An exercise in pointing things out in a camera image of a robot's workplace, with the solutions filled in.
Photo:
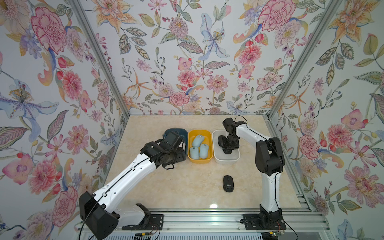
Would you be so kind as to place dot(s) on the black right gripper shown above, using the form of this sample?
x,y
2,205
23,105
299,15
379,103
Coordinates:
x,y
234,146

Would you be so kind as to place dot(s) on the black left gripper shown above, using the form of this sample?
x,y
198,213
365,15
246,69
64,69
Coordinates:
x,y
181,154

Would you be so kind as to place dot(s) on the black mouse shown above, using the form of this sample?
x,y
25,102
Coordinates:
x,y
227,151
222,141
228,184

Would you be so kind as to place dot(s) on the light blue mouse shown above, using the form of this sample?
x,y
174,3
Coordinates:
x,y
198,140
194,153
204,151

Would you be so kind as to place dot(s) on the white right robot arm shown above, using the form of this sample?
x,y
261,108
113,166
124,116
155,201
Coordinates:
x,y
269,160

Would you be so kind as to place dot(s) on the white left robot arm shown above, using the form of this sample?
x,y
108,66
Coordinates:
x,y
99,211

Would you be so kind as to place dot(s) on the white storage box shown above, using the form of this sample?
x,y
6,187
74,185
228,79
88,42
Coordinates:
x,y
219,155

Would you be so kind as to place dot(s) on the dark teal storage box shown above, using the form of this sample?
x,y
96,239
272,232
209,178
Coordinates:
x,y
181,132

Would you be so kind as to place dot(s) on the yellow storage box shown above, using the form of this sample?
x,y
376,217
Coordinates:
x,y
208,140

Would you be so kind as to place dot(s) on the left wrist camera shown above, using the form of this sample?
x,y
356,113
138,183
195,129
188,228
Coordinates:
x,y
174,141

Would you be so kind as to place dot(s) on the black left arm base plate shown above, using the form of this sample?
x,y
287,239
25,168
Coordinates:
x,y
153,222

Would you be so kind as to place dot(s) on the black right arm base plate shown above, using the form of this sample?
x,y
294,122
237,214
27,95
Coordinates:
x,y
257,222

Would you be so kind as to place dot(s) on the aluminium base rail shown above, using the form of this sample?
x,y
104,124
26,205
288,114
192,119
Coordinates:
x,y
224,224

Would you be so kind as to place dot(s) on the left aluminium corner post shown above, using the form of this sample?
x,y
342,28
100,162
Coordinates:
x,y
91,37

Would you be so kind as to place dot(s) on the aluminium corner post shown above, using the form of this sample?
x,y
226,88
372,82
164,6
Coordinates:
x,y
91,37
325,19

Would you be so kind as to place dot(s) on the right aluminium corner post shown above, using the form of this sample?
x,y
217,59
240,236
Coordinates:
x,y
325,19

